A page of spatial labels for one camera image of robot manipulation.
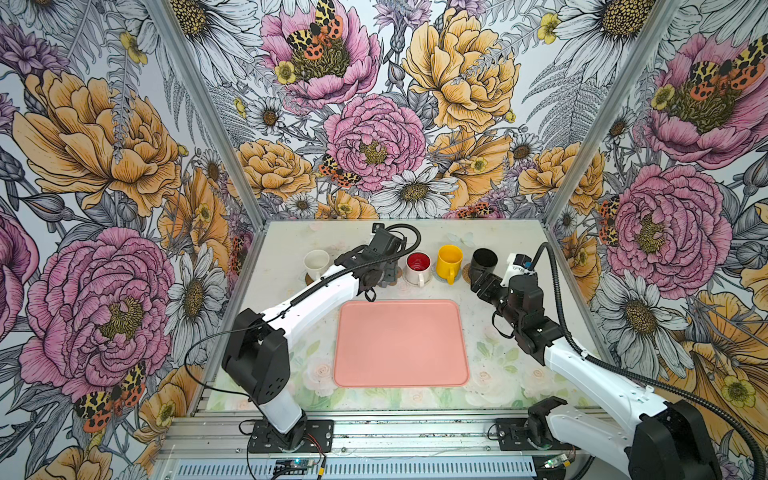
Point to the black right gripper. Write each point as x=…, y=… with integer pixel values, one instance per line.
x=492, y=282

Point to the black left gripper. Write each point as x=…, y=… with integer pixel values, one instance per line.
x=390, y=272

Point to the white mug red inside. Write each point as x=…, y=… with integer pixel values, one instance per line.
x=417, y=269

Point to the black mug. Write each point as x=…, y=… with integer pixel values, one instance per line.
x=483, y=261

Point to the yellow mug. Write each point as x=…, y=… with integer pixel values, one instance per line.
x=449, y=263

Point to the cork paw print coaster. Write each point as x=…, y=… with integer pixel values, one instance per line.
x=397, y=276

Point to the round tan wicker coaster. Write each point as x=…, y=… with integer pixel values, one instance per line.
x=466, y=273

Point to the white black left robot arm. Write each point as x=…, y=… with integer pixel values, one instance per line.
x=257, y=352

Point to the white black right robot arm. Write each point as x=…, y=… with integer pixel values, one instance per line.
x=646, y=436

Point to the pink rectangular tray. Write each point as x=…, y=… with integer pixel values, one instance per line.
x=400, y=344

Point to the small green circuit board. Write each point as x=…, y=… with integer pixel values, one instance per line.
x=299, y=467

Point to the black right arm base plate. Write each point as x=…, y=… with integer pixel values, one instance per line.
x=513, y=434

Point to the white vented cable duct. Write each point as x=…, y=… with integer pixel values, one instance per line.
x=491, y=467

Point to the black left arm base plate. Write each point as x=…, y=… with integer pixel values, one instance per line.
x=307, y=436

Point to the aluminium corner post left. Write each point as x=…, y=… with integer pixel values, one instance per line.
x=185, y=62

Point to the aluminium corner post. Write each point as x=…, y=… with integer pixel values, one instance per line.
x=185, y=62
x=658, y=21

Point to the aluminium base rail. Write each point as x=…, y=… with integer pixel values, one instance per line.
x=214, y=436

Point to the aluminium corner post right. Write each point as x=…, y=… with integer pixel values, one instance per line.
x=658, y=21

